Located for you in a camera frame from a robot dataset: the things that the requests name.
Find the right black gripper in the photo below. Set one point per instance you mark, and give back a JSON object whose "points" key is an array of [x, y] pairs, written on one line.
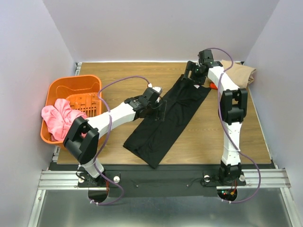
{"points": [[188, 71]]}

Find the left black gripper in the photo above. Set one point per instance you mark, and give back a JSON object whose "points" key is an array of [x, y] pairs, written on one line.
{"points": [[158, 115]]}

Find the black t shirt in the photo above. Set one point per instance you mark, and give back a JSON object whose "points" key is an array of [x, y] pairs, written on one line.
{"points": [[152, 139]]}

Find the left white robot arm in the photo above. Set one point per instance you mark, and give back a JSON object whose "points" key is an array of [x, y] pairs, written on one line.
{"points": [[83, 136]]}

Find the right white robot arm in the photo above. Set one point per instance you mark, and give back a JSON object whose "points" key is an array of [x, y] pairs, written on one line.
{"points": [[232, 109]]}

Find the folded orange t shirt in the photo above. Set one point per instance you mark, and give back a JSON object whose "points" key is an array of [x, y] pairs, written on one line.
{"points": [[213, 86]]}

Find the folded tan t shirt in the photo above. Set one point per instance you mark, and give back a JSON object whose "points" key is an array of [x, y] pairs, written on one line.
{"points": [[241, 75]]}

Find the orange plastic basket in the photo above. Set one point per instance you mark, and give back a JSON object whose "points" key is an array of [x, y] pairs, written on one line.
{"points": [[81, 91]]}

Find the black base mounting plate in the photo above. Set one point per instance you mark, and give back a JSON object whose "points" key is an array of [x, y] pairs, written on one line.
{"points": [[165, 181]]}

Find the pink t shirt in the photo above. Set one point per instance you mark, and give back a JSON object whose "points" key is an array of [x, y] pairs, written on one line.
{"points": [[59, 118]]}

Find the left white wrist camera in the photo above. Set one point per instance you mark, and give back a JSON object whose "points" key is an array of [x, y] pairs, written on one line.
{"points": [[157, 89]]}

